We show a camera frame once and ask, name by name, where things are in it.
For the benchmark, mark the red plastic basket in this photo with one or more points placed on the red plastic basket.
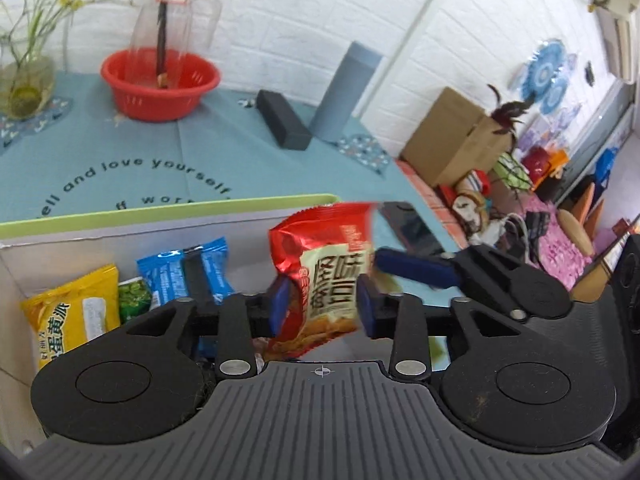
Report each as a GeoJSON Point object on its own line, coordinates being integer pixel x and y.
{"type": "Point", "coordinates": [140, 93]}

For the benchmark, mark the green cardboard box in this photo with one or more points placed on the green cardboard box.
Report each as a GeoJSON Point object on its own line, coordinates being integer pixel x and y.
{"type": "Point", "coordinates": [38, 255]}

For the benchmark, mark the blue round wall fan decoration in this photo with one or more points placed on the blue round wall fan decoration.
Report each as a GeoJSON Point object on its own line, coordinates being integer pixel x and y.
{"type": "Point", "coordinates": [546, 82]}

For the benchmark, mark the grey-blue thermos bottle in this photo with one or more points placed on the grey-blue thermos bottle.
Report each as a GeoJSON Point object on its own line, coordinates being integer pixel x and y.
{"type": "Point", "coordinates": [344, 92]}

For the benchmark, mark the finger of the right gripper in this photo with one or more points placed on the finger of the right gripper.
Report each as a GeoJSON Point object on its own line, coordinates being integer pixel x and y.
{"type": "Point", "coordinates": [486, 275]}

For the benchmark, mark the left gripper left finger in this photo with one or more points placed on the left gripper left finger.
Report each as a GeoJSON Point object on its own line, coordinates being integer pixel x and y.
{"type": "Point", "coordinates": [154, 373]}

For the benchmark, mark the red smartphone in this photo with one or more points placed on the red smartphone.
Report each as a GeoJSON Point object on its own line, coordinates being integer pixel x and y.
{"type": "Point", "coordinates": [410, 229]}

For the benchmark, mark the blue oreo snack pack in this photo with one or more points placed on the blue oreo snack pack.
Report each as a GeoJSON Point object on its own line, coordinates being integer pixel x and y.
{"type": "Point", "coordinates": [196, 272]}

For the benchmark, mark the red peanut snack bag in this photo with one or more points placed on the red peanut snack bag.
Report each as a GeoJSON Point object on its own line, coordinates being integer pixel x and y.
{"type": "Point", "coordinates": [323, 251]}

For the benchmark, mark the purple leafy plant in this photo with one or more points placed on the purple leafy plant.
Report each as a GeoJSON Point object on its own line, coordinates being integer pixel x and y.
{"type": "Point", "coordinates": [507, 115]}

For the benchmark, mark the teal patterned tablecloth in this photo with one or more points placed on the teal patterned tablecloth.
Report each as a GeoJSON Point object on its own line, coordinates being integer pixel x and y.
{"type": "Point", "coordinates": [93, 160]}

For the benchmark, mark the white air conditioner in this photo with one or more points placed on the white air conditioner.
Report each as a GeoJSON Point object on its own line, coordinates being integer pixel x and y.
{"type": "Point", "coordinates": [619, 21]}

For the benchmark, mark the glass pitcher with straw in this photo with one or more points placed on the glass pitcher with straw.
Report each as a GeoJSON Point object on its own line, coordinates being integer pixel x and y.
{"type": "Point", "coordinates": [175, 25]}

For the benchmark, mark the yellow egg-cake snack bag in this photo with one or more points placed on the yellow egg-cake snack bag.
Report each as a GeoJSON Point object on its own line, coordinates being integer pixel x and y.
{"type": "Point", "coordinates": [72, 314]}

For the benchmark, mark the small green candy pack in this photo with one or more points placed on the small green candy pack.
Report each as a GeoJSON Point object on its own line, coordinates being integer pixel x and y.
{"type": "Point", "coordinates": [134, 299]}

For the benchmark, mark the glass vase with orchid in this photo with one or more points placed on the glass vase with orchid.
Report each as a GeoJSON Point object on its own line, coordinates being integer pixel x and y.
{"type": "Point", "coordinates": [27, 71]}

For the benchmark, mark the brown paper bag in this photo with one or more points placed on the brown paper bag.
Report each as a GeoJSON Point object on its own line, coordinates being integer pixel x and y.
{"type": "Point", "coordinates": [455, 137]}

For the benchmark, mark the black rectangular case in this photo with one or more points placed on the black rectangular case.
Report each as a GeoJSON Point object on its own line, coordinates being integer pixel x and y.
{"type": "Point", "coordinates": [284, 124]}

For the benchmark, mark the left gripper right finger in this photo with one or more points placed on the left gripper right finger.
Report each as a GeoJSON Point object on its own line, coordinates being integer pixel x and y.
{"type": "Point", "coordinates": [494, 377]}

